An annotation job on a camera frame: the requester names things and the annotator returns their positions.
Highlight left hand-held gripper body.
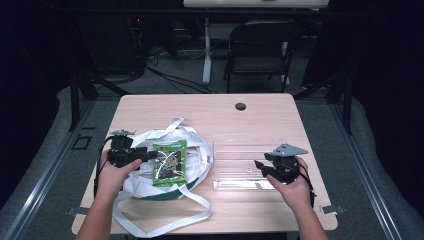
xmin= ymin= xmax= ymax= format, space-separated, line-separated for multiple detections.
xmin=106 ymin=129 xmax=141 ymax=168

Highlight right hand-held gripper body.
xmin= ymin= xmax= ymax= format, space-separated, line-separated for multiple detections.
xmin=264 ymin=143 xmax=309 ymax=185

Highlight green snack packet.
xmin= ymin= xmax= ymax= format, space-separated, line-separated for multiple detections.
xmin=151 ymin=139 xmax=188 ymax=187

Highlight clear plastic tray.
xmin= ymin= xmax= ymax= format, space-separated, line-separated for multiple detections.
xmin=212 ymin=138 xmax=288 ymax=192

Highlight white tote bag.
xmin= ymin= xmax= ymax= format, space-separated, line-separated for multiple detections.
xmin=111 ymin=116 xmax=215 ymax=239

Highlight person's right hand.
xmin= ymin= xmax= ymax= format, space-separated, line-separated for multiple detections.
xmin=266 ymin=156 xmax=315 ymax=215

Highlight person's left hand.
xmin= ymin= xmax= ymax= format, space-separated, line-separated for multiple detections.
xmin=96 ymin=151 xmax=143 ymax=200

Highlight black metal stand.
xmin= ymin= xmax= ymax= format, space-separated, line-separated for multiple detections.
xmin=292 ymin=70 xmax=355 ymax=136
xmin=67 ymin=70 xmax=131 ymax=132

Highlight dark equipment with red light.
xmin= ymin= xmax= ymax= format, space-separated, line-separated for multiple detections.
xmin=75 ymin=13 xmax=148 ymax=76

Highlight white desk leg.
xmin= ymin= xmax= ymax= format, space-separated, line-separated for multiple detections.
xmin=202 ymin=17 xmax=213 ymax=85

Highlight black folding chair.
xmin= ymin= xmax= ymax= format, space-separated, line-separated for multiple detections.
xmin=223 ymin=19 xmax=303 ymax=95

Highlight light background desk top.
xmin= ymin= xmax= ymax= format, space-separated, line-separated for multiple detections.
xmin=182 ymin=0 xmax=331 ymax=9

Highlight left hand-held gripper cable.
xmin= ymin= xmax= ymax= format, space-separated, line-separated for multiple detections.
xmin=92 ymin=135 xmax=115 ymax=198

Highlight hand-held gripper cable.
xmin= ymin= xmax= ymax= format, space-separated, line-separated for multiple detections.
xmin=92 ymin=135 xmax=115 ymax=198
xmin=292 ymin=162 xmax=317 ymax=208

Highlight right hand-held gripper cable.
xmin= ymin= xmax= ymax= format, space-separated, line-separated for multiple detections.
xmin=292 ymin=162 xmax=317 ymax=208

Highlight black floor cables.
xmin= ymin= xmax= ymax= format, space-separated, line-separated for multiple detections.
xmin=145 ymin=64 xmax=218 ymax=95

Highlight aluminium floor rail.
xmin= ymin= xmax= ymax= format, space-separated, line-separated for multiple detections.
xmin=0 ymin=99 xmax=98 ymax=240
xmin=327 ymin=99 xmax=405 ymax=240

